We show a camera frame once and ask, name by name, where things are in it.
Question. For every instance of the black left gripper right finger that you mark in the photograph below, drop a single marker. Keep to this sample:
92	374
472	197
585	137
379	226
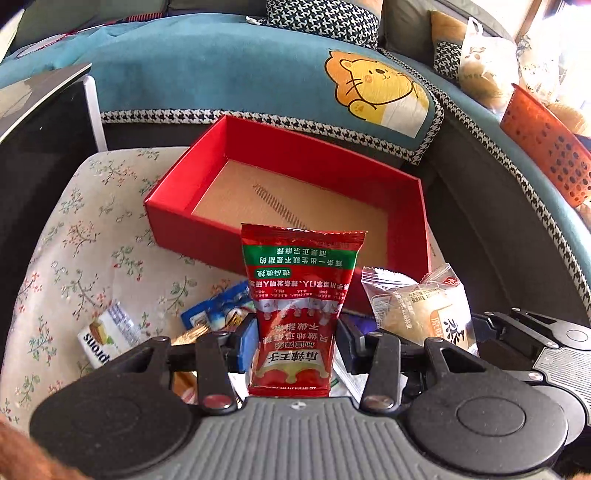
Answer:
395	367

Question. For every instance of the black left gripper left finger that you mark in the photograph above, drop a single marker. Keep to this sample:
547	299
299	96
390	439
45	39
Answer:
216	355

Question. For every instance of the blue seafood snack packet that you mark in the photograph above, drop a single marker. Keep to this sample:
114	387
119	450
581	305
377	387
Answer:
223	311

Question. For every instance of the steamed cake clear packet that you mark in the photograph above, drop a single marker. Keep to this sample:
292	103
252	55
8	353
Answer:
437	306

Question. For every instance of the red jujube snack packet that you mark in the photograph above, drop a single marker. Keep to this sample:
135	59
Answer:
298	282

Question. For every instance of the gold walnut snack packet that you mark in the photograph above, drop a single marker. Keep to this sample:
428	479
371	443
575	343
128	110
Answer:
184	382

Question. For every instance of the red cardboard box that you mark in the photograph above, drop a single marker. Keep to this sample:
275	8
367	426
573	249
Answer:
241	172

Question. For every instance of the orange plastic basket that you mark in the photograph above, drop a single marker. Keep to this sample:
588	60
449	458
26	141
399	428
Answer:
550	144

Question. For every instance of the white plastic bag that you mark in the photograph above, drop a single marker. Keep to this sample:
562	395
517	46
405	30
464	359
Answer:
488	68

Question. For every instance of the teal lion sofa cover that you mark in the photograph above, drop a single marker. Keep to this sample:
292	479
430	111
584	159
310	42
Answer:
505	228

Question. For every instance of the black glossy side table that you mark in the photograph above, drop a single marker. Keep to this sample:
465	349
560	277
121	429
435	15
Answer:
50	123

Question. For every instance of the small houndstooth orange pillow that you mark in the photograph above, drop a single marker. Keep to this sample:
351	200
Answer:
448	35

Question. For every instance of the grey sofa back cushion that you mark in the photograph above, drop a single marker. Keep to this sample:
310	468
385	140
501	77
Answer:
406	25

